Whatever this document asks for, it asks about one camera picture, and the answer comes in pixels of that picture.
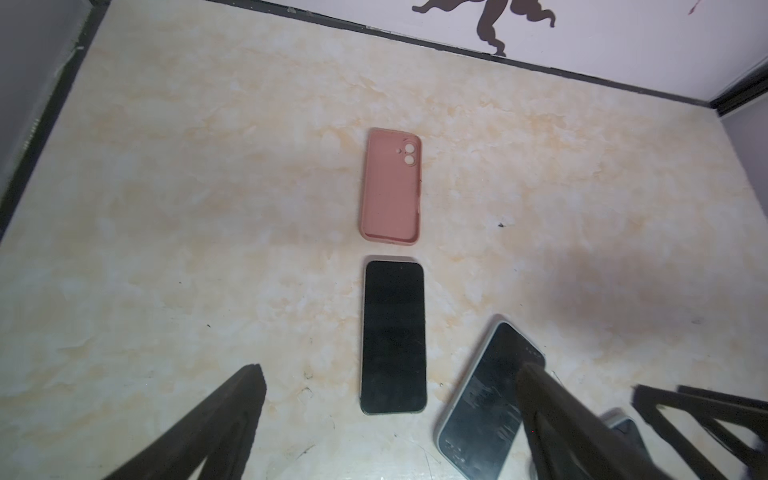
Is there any middle black smartphone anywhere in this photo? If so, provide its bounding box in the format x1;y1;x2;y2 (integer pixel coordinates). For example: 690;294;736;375
434;314;546;479

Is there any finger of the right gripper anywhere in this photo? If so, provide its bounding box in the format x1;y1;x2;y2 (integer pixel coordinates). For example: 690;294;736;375
632;385;767;479

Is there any pink silicone phone case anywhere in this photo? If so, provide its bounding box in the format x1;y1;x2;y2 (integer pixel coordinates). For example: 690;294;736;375
359;128;422;245

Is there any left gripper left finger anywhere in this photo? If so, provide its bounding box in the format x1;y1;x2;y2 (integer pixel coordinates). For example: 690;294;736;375
108;364;267;479

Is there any black smartphone from pink case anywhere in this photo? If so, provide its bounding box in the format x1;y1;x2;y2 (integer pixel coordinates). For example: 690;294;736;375
360;259;428;415

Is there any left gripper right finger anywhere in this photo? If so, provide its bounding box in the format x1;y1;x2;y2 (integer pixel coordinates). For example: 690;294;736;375
516;363;668;479

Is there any right black smartphone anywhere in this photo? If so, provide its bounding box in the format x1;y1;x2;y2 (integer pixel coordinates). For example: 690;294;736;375
600;408;651;460

